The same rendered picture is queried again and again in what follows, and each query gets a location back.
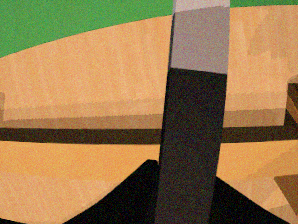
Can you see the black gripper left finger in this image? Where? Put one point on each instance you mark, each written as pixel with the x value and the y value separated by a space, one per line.
pixel 131 202

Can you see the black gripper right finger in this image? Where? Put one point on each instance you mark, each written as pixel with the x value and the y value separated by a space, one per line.
pixel 231 207

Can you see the green putting mat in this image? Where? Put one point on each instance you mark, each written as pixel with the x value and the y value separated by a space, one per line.
pixel 26 23

